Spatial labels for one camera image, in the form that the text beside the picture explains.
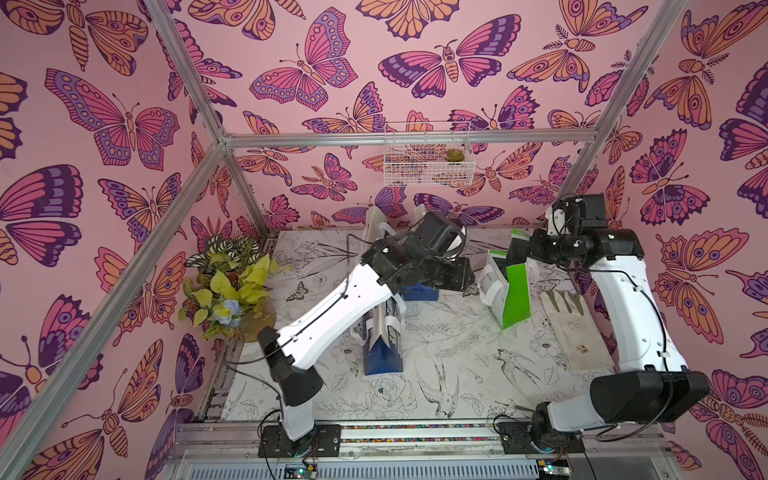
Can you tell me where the small succulent in basket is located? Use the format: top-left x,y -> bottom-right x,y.
444,148 -> 466,163

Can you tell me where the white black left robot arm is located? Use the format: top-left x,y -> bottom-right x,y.
258,211 -> 475,442

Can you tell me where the back right blue white bag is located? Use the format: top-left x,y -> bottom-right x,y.
400,205 -> 439,302

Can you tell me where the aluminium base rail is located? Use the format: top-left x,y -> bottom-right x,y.
160,417 -> 686,479

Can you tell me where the green white takeout bag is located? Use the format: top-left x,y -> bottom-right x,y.
477,229 -> 538,330

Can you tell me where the beige gardening glove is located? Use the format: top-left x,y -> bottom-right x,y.
540,289 -> 614,371

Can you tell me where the artificial potted plant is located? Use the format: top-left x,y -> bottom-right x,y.
178,235 -> 279,343

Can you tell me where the white wire basket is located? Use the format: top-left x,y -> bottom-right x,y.
381,129 -> 476,189

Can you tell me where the blue white takeout bag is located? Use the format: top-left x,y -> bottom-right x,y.
349,295 -> 407,376

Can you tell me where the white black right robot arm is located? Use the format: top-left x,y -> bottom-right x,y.
521,194 -> 711,452

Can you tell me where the back left blue white bag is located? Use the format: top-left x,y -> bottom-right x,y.
360,206 -> 396,254

